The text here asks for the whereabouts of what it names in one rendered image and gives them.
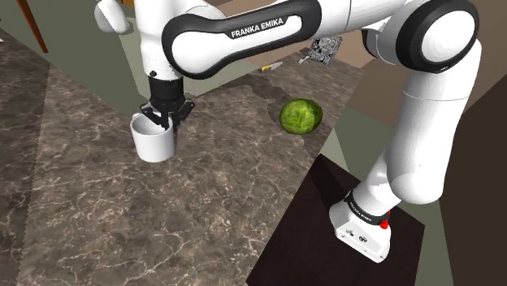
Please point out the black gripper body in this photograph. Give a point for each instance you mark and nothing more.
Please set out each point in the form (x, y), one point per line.
(166, 93)

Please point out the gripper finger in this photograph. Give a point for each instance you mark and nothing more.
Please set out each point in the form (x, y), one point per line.
(181, 115)
(152, 115)

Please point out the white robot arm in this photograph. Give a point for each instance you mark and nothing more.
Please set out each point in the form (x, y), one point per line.
(416, 130)

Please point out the white cup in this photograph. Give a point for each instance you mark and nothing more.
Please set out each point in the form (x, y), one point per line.
(152, 144)

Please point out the green cabbage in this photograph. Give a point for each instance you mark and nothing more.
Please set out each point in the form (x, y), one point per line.
(301, 116)

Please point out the brown wooden furniture leg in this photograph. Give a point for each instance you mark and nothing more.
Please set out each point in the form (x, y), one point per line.
(33, 25)

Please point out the black and white patterned box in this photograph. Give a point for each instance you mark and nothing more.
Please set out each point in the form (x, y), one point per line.
(325, 50)

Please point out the dark robot stand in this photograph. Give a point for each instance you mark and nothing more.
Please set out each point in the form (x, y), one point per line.
(317, 237)

